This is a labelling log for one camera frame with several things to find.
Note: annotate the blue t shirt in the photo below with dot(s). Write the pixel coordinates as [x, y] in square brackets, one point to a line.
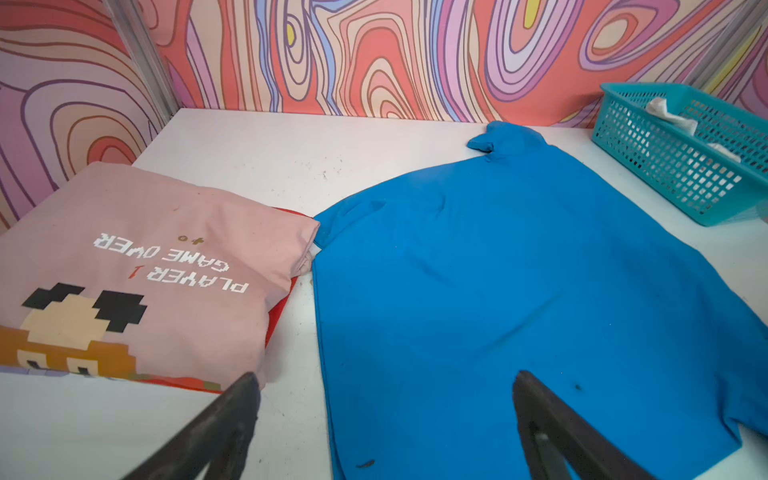
[435, 289]

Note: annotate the aluminium right frame post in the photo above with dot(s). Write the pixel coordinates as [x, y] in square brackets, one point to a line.
[748, 18]

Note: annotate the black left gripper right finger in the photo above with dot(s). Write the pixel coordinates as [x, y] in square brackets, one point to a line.
[558, 443]

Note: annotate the pink folded t shirt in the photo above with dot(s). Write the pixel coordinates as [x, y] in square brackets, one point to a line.
[128, 274]

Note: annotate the teal plastic basket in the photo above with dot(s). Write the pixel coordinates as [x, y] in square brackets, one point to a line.
[705, 156]

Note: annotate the aluminium corner frame post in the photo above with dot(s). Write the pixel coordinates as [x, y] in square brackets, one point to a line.
[128, 21]

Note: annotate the red folded t shirt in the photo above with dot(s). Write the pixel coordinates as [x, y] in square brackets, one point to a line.
[274, 314]

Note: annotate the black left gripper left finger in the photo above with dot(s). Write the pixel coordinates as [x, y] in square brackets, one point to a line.
[215, 443]

